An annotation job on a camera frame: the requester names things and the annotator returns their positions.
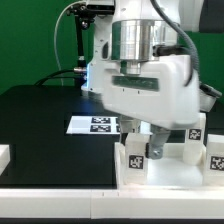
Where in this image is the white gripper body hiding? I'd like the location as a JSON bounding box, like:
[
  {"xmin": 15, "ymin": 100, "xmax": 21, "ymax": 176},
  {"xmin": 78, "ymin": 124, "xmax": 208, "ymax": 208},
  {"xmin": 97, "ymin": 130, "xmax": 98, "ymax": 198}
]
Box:
[{"xmin": 102, "ymin": 55, "xmax": 200, "ymax": 130}]

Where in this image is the white obstacle fence rail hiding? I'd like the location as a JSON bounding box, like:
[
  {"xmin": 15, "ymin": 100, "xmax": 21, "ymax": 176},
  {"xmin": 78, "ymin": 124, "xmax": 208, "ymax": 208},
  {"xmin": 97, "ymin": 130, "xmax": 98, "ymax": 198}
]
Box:
[{"xmin": 0, "ymin": 144, "xmax": 224, "ymax": 220}]

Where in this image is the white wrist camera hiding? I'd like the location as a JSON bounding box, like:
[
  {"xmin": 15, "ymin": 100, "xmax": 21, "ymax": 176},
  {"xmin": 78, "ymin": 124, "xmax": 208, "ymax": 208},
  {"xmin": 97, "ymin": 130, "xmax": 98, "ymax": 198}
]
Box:
[{"xmin": 199, "ymin": 83, "xmax": 222, "ymax": 112}]

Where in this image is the black cables bundle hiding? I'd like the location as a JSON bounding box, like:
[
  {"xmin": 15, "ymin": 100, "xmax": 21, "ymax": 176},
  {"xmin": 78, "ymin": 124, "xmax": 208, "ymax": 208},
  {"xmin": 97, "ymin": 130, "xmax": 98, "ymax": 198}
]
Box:
[{"xmin": 34, "ymin": 68, "xmax": 88, "ymax": 88}]

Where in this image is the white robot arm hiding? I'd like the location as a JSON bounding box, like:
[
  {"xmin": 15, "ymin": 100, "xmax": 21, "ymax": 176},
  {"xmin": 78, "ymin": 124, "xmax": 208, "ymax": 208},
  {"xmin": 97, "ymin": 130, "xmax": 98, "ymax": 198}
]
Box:
[{"xmin": 82, "ymin": 0, "xmax": 224, "ymax": 159}]

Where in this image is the white square tabletop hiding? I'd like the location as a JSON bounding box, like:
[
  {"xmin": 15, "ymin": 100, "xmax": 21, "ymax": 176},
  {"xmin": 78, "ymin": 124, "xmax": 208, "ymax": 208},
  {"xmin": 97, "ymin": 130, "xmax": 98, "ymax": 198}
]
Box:
[{"xmin": 115, "ymin": 143, "xmax": 224, "ymax": 189}]

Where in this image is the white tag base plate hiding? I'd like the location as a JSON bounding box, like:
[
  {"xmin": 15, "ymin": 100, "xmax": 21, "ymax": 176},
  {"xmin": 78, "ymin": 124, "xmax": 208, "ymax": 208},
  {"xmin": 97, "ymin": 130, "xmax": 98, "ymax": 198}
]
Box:
[{"xmin": 66, "ymin": 116, "xmax": 120, "ymax": 135}]

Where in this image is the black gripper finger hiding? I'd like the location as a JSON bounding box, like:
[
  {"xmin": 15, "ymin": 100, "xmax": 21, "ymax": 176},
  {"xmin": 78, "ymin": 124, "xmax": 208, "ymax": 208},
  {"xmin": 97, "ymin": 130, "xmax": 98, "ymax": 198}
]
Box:
[{"xmin": 146, "ymin": 125, "xmax": 171, "ymax": 160}]

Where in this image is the grey cable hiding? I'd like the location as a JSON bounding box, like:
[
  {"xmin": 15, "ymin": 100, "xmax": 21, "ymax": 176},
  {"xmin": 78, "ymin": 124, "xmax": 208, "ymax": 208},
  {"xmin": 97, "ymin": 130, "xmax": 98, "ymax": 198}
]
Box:
[{"xmin": 53, "ymin": 0, "xmax": 87, "ymax": 87}]

